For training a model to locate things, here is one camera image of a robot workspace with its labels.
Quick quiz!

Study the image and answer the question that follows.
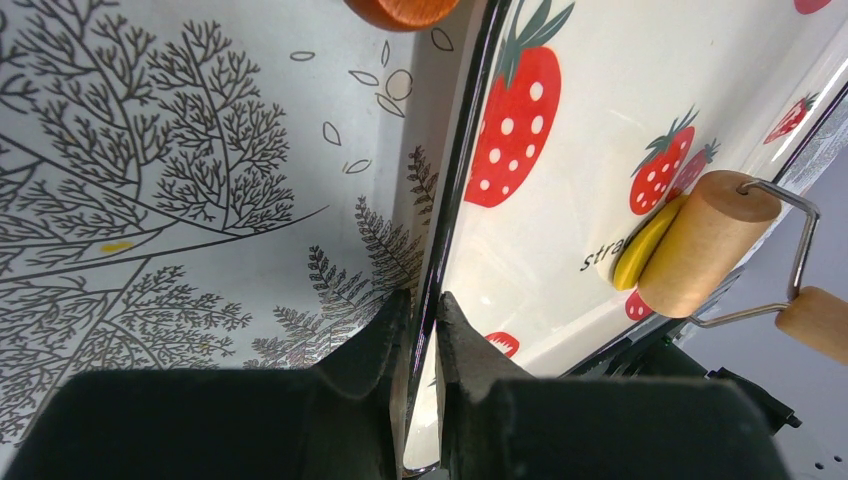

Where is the metal spatula wooden handle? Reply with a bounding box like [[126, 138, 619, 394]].
[[345, 0, 459, 32]]

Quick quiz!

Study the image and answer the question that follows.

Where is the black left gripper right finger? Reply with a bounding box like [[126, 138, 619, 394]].
[[436, 293, 790, 479]]

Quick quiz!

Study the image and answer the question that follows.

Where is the wooden dough roller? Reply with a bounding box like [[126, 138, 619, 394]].
[[636, 170, 847, 364]]

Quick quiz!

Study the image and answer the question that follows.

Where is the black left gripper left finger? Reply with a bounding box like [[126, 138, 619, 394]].
[[6, 290, 411, 479]]

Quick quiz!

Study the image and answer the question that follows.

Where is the yellow dough piece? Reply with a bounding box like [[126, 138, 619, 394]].
[[612, 195, 688, 291]]

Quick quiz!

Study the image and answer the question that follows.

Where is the white strawberry tray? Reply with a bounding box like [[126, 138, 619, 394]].
[[405, 1, 847, 471]]

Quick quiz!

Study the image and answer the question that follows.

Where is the floral table mat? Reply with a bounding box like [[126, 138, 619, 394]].
[[1, 1, 480, 465]]

